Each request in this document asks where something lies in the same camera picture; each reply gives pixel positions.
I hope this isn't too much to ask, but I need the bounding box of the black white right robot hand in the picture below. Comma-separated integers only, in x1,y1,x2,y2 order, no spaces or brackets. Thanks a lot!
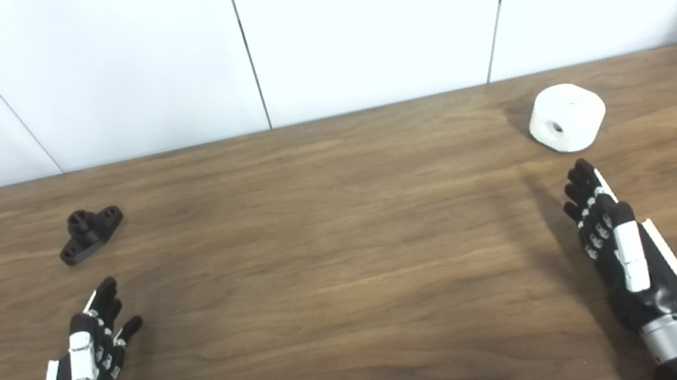
555,145,677,342

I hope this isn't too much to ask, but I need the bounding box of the round white plastic piece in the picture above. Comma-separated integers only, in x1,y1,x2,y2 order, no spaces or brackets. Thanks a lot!
523,78,613,158

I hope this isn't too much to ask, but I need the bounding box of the black flanged holder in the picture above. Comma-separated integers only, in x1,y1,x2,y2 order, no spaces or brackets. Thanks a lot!
53,203,131,268

